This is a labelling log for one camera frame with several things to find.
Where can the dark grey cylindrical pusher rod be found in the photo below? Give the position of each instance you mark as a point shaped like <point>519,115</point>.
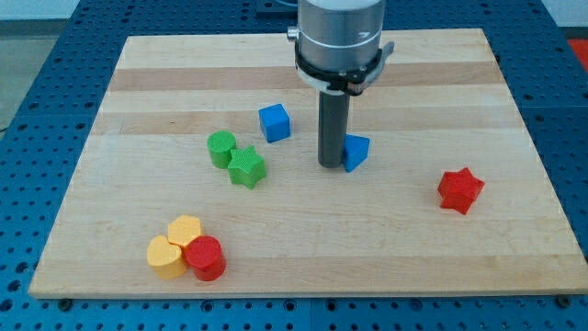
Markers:
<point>332,125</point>

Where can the black and white mount ring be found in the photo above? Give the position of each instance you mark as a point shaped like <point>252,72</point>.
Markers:
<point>352,83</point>

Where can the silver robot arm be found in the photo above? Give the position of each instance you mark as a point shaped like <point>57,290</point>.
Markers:
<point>338,53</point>

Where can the yellow hexagon block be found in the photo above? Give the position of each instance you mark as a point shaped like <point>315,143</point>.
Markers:
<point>183,230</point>

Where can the blue triangle block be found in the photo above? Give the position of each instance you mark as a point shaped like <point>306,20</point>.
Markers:
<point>355,151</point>

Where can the blue cube block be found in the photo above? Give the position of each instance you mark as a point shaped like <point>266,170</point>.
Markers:
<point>274,123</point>

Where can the green star block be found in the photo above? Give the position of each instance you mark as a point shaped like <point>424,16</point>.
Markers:
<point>246,167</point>

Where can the green cylinder block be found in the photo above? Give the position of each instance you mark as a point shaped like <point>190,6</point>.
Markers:
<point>220,145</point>

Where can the red star block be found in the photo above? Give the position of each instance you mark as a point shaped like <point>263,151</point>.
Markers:
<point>459,190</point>

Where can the wooden board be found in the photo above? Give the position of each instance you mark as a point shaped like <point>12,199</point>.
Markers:
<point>440,105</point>

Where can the red cylinder block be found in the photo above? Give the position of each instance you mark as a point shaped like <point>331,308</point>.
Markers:
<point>206,258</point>

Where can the yellow heart block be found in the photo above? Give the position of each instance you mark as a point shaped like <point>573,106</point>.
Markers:
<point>165,260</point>

